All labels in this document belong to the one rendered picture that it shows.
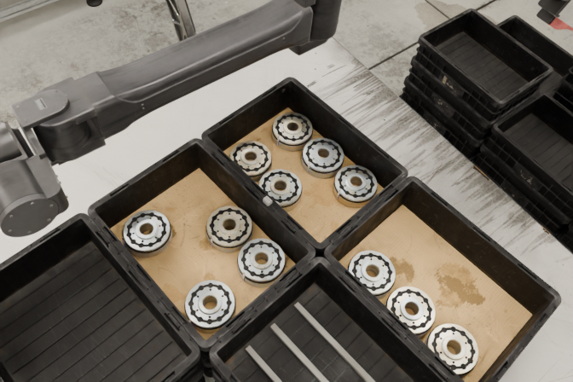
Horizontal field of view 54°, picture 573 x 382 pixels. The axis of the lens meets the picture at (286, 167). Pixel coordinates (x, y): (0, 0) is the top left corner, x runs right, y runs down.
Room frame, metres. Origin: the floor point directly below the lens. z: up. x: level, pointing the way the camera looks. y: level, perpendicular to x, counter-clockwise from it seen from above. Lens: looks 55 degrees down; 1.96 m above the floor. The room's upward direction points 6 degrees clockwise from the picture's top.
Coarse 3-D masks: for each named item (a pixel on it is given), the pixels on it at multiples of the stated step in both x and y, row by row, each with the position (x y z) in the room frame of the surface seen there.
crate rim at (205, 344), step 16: (192, 144) 0.75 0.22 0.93; (160, 160) 0.70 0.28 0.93; (144, 176) 0.65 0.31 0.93; (112, 192) 0.60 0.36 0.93; (256, 192) 0.64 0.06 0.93; (96, 208) 0.56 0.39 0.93; (272, 208) 0.61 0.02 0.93; (96, 224) 0.52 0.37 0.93; (288, 224) 0.57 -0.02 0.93; (112, 240) 0.49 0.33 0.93; (304, 240) 0.54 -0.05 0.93; (128, 256) 0.46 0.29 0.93; (144, 272) 0.43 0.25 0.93; (288, 272) 0.46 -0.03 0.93; (160, 288) 0.40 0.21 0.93; (272, 288) 0.43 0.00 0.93; (256, 304) 0.39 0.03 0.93; (240, 320) 0.36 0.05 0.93; (192, 336) 0.32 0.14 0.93
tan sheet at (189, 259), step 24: (168, 192) 0.68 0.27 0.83; (192, 192) 0.68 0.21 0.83; (216, 192) 0.69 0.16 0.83; (168, 216) 0.61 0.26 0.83; (192, 216) 0.62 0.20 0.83; (120, 240) 0.54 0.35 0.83; (192, 240) 0.56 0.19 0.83; (144, 264) 0.49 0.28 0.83; (168, 264) 0.49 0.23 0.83; (192, 264) 0.50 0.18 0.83; (216, 264) 0.51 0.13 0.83; (288, 264) 0.53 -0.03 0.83; (168, 288) 0.44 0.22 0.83; (240, 288) 0.46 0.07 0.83; (264, 288) 0.46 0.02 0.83
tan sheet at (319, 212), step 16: (288, 112) 0.96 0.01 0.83; (272, 144) 0.85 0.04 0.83; (272, 160) 0.80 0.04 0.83; (288, 160) 0.81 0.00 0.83; (304, 176) 0.77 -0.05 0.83; (304, 192) 0.72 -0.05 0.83; (320, 192) 0.72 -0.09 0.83; (304, 208) 0.67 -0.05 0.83; (320, 208) 0.68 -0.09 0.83; (336, 208) 0.68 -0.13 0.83; (352, 208) 0.69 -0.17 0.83; (304, 224) 0.63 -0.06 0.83; (320, 224) 0.64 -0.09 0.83; (336, 224) 0.64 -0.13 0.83; (320, 240) 0.59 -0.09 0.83
